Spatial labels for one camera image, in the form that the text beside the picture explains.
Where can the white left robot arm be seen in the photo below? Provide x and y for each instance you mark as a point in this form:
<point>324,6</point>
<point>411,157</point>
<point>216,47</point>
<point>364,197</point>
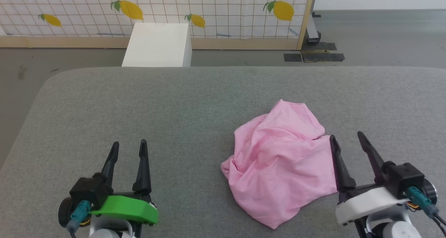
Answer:
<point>108,229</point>

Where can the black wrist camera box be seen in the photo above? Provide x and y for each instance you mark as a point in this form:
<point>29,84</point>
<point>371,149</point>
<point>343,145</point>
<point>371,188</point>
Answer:
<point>404,178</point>
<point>91,191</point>

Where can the white box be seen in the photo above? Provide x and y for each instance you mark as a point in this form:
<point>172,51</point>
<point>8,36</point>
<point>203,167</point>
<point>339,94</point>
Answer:
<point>158,44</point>

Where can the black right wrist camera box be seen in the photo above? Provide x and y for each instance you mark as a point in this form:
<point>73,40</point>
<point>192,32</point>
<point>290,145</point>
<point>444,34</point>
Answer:
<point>404,178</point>

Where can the lemon print partition screen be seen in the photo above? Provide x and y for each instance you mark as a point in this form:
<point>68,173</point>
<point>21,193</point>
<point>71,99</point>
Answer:
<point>223,8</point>

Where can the small black floor mat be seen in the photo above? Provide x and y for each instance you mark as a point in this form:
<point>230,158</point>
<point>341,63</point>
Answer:
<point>292,57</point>

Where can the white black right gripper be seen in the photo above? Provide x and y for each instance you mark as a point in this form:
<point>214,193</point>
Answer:
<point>369,201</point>

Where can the pink garment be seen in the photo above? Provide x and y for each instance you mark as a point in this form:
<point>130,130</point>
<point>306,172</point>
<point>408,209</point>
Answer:
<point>282,161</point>

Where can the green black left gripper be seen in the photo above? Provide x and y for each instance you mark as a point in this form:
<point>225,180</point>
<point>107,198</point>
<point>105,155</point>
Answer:
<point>129,208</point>

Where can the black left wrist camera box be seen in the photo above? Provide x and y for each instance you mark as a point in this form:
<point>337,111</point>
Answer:
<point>91,191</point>

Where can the grey metal stand foot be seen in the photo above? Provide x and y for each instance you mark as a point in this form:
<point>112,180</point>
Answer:
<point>313,30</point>

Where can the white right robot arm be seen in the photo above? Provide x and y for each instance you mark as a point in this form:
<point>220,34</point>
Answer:
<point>393,227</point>

